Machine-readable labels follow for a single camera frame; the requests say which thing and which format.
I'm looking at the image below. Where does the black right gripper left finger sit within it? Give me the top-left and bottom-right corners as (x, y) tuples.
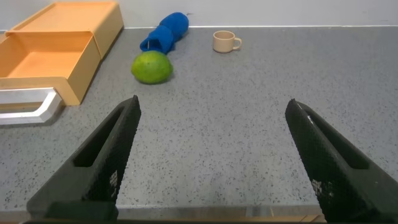
(26, 95), (142, 219)

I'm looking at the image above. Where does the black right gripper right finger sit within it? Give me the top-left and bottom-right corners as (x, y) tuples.
(285, 98), (398, 224)

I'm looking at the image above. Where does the yellow drawer with white handle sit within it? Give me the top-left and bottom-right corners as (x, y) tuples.
(0, 30), (102, 126)

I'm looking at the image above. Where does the green lime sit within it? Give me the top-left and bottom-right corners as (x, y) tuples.
(131, 50), (174, 85)

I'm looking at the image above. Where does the blue rolled towel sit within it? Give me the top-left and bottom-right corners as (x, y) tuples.
(139, 11), (190, 55)

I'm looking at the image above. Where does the beige cup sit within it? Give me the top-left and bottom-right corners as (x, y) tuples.
(212, 30), (243, 54)

